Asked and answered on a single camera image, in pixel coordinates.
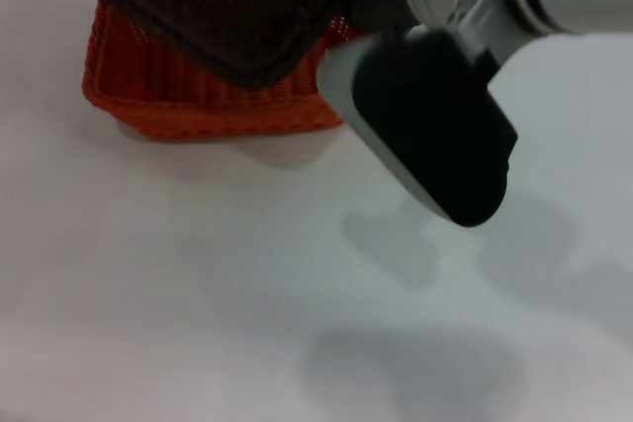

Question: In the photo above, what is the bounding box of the dark brown woven basket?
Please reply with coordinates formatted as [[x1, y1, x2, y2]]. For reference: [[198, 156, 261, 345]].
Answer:
[[35, 0, 347, 90]]

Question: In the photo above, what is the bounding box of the orange woven plastic basket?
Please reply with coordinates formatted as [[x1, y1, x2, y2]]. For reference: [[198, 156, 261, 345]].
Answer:
[[80, 0, 367, 139]]

